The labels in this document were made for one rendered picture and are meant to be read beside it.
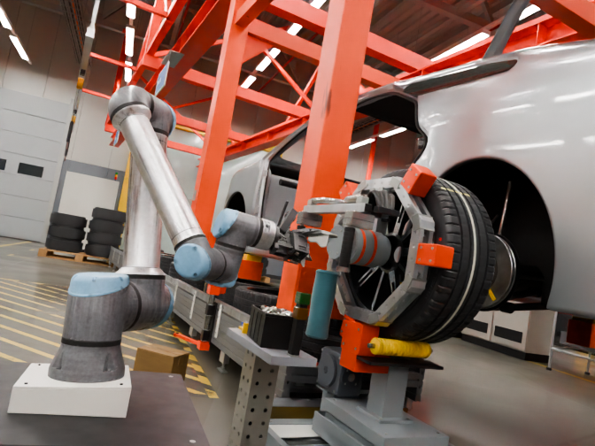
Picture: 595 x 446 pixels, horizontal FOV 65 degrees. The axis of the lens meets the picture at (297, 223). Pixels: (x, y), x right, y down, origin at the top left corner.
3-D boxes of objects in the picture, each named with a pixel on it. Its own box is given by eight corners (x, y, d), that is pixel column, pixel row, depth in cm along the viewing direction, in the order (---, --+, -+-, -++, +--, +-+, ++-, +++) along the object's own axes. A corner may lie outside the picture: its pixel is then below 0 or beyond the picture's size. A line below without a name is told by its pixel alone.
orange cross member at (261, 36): (459, 142, 518) (464, 105, 521) (242, 63, 401) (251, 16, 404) (451, 144, 528) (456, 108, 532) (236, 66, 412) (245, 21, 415)
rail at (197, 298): (298, 388, 221) (306, 341, 222) (281, 388, 216) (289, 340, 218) (177, 303, 440) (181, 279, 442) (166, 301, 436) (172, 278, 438)
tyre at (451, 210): (361, 276, 232) (433, 380, 179) (320, 269, 221) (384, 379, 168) (427, 156, 206) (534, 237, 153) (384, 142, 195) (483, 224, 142)
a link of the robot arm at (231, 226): (208, 236, 139) (218, 204, 139) (246, 247, 144) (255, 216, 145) (217, 241, 130) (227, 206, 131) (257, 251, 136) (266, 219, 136)
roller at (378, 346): (436, 360, 174) (437, 344, 175) (372, 356, 161) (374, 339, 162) (424, 356, 180) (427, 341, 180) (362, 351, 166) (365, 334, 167)
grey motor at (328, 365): (406, 433, 211) (418, 355, 213) (327, 434, 192) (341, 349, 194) (382, 418, 227) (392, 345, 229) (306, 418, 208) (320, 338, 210)
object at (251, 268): (260, 280, 409) (267, 242, 411) (202, 272, 385) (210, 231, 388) (253, 279, 424) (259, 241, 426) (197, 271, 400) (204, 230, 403)
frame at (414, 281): (418, 337, 155) (443, 176, 159) (403, 336, 152) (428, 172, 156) (332, 309, 203) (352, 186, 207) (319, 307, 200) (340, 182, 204)
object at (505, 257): (524, 297, 181) (506, 222, 195) (511, 296, 178) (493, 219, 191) (460, 316, 207) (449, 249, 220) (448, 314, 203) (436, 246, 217)
